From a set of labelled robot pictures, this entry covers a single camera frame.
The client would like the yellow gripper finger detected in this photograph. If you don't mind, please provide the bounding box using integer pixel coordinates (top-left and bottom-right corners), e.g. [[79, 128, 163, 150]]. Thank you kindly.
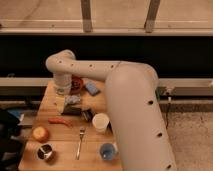
[[55, 95, 66, 113]]

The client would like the black eraser block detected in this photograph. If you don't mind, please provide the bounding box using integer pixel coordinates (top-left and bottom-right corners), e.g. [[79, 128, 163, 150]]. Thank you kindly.
[[62, 107, 82, 116]]

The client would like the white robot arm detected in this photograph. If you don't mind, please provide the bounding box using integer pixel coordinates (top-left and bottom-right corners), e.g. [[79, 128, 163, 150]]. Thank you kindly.
[[46, 50, 177, 171]]

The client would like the white paper cup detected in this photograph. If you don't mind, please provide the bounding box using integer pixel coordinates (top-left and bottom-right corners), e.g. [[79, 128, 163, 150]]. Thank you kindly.
[[92, 113, 109, 133]]

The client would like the small metal cup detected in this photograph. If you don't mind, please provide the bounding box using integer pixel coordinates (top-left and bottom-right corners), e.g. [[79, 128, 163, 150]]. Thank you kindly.
[[37, 144, 54, 162]]

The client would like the blue plastic cup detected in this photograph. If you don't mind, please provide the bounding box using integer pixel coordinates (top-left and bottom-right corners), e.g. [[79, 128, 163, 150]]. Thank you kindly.
[[99, 143, 117, 161]]

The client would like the crumpled blue white cloth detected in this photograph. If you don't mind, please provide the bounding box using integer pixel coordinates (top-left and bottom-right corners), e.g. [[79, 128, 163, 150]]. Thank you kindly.
[[65, 95, 81, 105]]

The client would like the dark red bowl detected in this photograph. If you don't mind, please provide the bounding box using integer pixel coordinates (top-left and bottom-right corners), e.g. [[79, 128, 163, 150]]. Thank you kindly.
[[71, 77, 83, 93]]

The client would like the blue sponge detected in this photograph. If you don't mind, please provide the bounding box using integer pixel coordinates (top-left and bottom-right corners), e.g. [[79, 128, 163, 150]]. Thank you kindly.
[[85, 83, 100, 96]]

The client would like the silver fork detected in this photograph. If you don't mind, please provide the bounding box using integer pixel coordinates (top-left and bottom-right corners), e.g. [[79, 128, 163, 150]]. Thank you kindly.
[[76, 127, 86, 160]]

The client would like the red yellow apple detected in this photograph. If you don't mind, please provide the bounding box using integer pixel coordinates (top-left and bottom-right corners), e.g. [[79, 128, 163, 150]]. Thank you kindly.
[[32, 126, 49, 143]]

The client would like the black bag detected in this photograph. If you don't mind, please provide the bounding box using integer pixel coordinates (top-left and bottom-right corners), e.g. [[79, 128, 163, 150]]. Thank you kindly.
[[0, 108, 23, 171]]

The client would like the black handled tool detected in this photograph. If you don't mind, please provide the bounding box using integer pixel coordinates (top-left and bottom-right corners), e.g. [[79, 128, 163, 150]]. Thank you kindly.
[[82, 109, 110, 129]]

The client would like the left metal window post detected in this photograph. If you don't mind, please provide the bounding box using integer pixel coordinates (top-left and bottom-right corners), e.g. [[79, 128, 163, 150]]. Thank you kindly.
[[81, 0, 92, 32]]

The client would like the metal window post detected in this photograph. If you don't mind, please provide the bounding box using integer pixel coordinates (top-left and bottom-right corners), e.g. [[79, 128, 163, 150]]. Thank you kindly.
[[81, 0, 92, 32], [144, 0, 161, 33]]

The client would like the right metal window post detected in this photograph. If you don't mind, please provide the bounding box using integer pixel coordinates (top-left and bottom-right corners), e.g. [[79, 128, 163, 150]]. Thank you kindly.
[[144, 0, 161, 33]]

